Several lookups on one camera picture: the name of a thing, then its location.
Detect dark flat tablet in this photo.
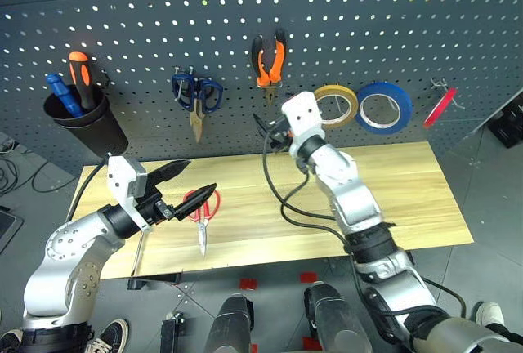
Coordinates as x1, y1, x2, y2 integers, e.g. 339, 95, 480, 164
0, 204, 25, 255

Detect dark grey perforated pegboard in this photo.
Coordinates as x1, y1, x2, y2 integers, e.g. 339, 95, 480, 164
0, 0, 523, 177

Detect orange and black screwdriver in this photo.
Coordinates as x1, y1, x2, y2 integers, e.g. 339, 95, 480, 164
67, 51, 100, 111

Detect silver pegboard hook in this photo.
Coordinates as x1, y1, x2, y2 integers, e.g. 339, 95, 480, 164
430, 78, 466, 109
172, 65, 195, 101

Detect black plastic cup holder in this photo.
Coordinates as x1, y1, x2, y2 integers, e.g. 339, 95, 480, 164
42, 84, 130, 159

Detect yellow tape roll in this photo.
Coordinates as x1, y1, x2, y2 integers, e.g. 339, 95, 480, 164
313, 84, 360, 131

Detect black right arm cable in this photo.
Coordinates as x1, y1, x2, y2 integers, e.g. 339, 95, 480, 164
261, 131, 356, 248

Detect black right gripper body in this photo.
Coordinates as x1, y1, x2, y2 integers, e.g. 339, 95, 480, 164
272, 117, 293, 148

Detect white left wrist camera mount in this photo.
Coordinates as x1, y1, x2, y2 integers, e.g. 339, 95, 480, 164
106, 155, 149, 232

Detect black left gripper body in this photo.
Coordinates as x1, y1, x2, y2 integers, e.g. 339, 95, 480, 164
134, 190, 181, 228

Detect orange and black pliers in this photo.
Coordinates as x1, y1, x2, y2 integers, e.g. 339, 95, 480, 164
250, 29, 288, 107

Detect blue handled scissors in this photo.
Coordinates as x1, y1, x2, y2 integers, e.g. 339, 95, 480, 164
171, 67, 225, 144

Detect black and white sneaker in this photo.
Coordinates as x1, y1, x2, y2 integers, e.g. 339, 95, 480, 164
0, 328, 25, 353
83, 318, 130, 353

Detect white shoe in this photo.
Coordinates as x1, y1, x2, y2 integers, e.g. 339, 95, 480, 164
475, 301, 507, 328

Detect red handled scissors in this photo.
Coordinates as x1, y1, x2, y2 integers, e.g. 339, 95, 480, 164
181, 189, 222, 258

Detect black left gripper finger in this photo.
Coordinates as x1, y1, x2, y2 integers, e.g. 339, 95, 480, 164
145, 159, 193, 199
173, 182, 218, 221

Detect black block on floor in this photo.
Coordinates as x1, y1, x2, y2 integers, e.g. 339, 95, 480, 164
160, 311, 188, 353

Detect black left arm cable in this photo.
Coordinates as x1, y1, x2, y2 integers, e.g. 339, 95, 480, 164
66, 159, 109, 221

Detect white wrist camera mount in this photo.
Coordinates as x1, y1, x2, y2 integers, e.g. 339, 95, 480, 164
281, 91, 327, 138
106, 155, 149, 232

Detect blue handled screwdriver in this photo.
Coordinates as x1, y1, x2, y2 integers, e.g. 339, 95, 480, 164
45, 73, 85, 118

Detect black equipment box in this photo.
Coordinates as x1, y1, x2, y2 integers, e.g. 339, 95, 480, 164
487, 101, 523, 150

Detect blue tape roll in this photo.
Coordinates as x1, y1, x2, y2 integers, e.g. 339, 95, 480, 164
354, 81, 414, 137

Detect black floor cable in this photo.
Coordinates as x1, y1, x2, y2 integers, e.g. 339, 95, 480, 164
0, 155, 79, 197

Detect screwdriver with metal shaft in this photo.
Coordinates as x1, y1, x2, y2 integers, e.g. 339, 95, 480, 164
130, 230, 145, 277

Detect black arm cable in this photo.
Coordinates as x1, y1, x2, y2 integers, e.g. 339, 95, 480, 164
66, 159, 109, 221
261, 131, 356, 248

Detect dark rounded grey shape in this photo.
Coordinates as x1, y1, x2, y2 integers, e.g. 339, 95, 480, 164
303, 282, 373, 353
203, 293, 256, 353

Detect red tape roll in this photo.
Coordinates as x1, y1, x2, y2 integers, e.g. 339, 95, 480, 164
422, 87, 458, 130

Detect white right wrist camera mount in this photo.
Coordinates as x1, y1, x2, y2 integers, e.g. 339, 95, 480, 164
281, 91, 327, 138

